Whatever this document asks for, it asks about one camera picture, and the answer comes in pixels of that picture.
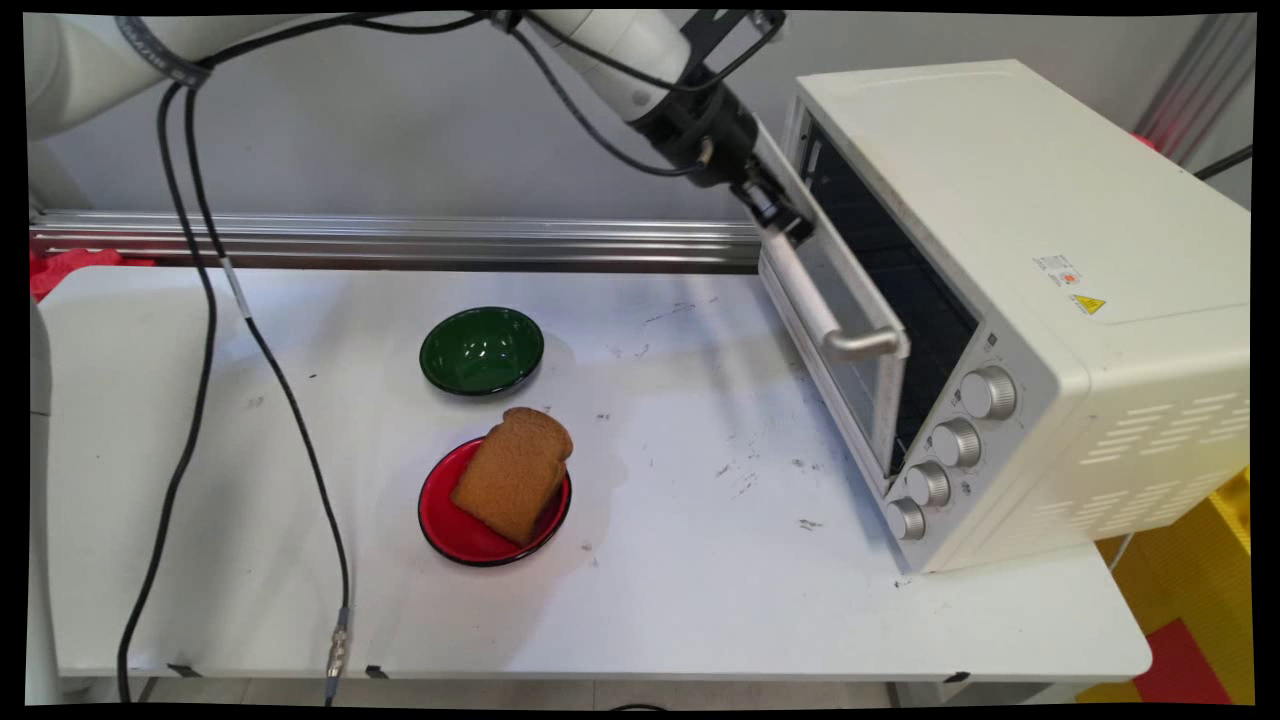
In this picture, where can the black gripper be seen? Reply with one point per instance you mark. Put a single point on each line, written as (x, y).
(700, 130)

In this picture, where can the large silver oven knob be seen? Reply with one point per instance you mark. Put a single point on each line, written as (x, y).
(989, 392)

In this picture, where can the white toaster oven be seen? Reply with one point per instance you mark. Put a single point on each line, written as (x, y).
(1050, 300)

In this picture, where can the white label sticker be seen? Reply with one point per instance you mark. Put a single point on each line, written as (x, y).
(1062, 270)

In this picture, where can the yellow warning sticker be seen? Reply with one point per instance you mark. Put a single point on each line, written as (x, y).
(1090, 305)

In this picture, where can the green bowl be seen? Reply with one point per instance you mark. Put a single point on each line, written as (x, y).
(480, 350)

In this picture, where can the brown bread slice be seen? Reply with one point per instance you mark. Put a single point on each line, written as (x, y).
(515, 475)

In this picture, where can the red plate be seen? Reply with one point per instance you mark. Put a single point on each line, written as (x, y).
(450, 520)

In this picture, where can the red cloth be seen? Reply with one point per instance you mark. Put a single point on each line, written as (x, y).
(65, 268)

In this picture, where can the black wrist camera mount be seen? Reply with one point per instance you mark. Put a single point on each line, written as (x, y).
(725, 35)

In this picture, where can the aluminium rail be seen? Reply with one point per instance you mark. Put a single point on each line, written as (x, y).
(450, 240)

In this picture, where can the aluminium frame post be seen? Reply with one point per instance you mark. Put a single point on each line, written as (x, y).
(1200, 80)

